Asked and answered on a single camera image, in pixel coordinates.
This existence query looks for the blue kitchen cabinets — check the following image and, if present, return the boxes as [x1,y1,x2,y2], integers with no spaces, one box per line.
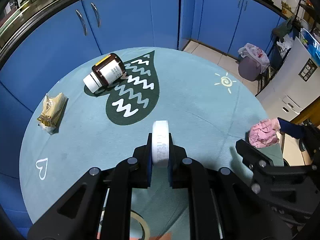
[0,0,287,238]

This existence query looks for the brown medicine bottle white cap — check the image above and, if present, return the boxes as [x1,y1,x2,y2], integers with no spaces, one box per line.
[83,53,125,93]

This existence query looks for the yellow snack wrapper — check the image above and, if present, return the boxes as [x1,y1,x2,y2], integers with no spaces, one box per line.
[37,93,68,134]

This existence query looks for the grey bin with plastic bag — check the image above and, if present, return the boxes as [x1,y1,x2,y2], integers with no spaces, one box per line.
[238,43,270,82]

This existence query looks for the blue snack package on cabinet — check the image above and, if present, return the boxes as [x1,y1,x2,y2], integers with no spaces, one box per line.
[299,28,320,65]

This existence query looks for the white storage cabinet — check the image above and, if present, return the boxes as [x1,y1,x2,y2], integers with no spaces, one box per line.
[257,38,319,121]

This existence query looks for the white round lid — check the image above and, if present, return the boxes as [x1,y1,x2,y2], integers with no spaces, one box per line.
[152,120,169,167]

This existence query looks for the light blue round table mat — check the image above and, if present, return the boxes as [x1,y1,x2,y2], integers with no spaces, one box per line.
[18,46,284,240]

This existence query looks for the pink wrapper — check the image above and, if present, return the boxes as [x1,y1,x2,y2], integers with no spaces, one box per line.
[248,118,280,148]

